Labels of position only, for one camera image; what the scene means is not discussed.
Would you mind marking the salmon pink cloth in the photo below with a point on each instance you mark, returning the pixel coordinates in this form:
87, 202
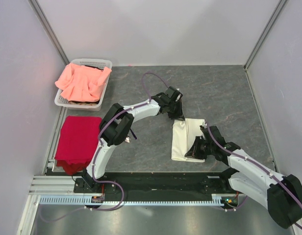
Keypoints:
82, 83

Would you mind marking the red folded cloth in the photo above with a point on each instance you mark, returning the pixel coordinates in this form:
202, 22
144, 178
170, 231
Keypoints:
77, 143

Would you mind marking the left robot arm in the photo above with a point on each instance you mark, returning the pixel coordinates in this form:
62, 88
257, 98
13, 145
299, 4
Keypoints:
116, 125

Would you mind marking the aluminium frame post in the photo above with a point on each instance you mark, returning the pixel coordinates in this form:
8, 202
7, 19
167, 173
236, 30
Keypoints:
265, 32
48, 29

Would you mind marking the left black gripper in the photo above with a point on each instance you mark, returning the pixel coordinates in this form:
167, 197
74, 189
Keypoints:
179, 115

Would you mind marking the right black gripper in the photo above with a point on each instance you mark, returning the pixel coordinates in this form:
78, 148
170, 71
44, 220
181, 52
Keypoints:
193, 152

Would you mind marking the slotted cable duct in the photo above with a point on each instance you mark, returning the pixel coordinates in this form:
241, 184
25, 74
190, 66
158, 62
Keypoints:
89, 200

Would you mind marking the left aluminium frame post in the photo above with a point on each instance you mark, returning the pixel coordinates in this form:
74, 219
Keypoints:
48, 29

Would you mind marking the white plastic basket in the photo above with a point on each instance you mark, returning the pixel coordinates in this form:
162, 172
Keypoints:
88, 106

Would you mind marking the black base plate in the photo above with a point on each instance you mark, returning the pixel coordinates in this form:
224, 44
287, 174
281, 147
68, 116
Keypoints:
201, 182

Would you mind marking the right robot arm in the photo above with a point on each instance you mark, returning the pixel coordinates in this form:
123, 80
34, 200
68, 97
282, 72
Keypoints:
281, 195

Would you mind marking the right aluminium frame post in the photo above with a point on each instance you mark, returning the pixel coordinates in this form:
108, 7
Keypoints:
265, 32

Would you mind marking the white cloth napkin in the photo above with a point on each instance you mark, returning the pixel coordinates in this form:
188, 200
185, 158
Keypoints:
184, 134

